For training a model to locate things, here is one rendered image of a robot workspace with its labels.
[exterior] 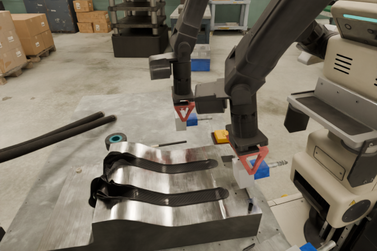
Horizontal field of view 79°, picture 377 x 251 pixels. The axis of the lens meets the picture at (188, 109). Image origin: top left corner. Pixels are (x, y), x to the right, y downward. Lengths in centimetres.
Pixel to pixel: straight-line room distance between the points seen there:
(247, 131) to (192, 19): 33
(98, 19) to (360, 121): 693
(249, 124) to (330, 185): 44
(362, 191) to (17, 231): 95
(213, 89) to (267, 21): 18
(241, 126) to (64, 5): 712
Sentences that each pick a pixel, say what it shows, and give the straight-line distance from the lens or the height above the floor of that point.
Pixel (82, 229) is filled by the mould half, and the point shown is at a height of 86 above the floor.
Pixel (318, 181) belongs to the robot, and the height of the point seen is 79.
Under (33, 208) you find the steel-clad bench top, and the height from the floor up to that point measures 80.
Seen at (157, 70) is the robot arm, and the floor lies 113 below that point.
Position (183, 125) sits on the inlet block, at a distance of 79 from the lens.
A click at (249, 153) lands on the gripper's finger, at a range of 51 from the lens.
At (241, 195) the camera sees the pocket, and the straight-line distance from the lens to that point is 66.
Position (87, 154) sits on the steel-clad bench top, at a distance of 93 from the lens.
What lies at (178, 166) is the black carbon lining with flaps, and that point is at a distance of 70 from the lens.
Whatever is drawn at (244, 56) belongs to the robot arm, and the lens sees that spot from 38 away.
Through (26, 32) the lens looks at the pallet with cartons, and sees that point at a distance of 505.
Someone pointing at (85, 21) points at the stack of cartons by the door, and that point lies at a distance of 740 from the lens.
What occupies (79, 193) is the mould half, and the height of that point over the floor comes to 86.
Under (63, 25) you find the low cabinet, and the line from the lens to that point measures 758.
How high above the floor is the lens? 136
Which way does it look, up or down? 30 degrees down
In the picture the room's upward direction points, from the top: straight up
